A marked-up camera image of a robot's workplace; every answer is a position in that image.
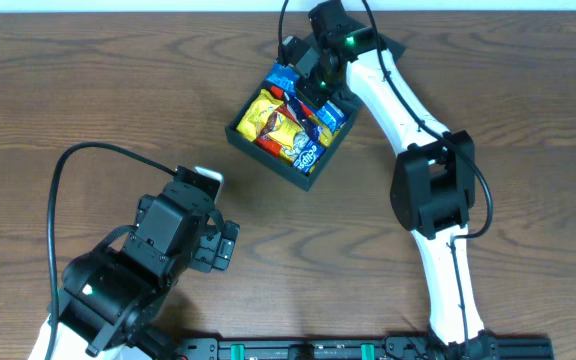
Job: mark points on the yellow snack packet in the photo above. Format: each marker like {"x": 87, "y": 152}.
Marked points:
{"x": 257, "y": 115}
{"x": 282, "y": 129}

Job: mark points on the yellow Hacks candy bag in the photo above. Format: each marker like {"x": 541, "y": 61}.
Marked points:
{"x": 301, "y": 138}

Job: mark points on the dark green box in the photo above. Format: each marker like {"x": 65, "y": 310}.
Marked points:
{"x": 351, "y": 47}

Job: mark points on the blue snack bar wrapper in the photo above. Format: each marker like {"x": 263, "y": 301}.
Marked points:
{"x": 286, "y": 79}

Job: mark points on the dark blue snack bar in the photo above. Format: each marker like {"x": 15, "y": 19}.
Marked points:
{"x": 302, "y": 115}

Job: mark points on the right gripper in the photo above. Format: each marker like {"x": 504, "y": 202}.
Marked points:
{"x": 307, "y": 87}

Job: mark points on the blue Eclipse mint box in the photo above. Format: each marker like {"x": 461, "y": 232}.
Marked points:
{"x": 308, "y": 157}

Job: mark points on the red candy bag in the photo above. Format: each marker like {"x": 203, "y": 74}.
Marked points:
{"x": 267, "y": 143}

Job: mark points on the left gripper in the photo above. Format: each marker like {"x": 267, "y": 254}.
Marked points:
{"x": 216, "y": 245}

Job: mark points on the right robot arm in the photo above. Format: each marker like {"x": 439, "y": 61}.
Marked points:
{"x": 437, "y": 193}

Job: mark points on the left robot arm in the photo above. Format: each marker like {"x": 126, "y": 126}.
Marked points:
{"x": 111, "y": 294}

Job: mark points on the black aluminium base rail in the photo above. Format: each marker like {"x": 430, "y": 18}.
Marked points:
{"x": 368, "y": 348}

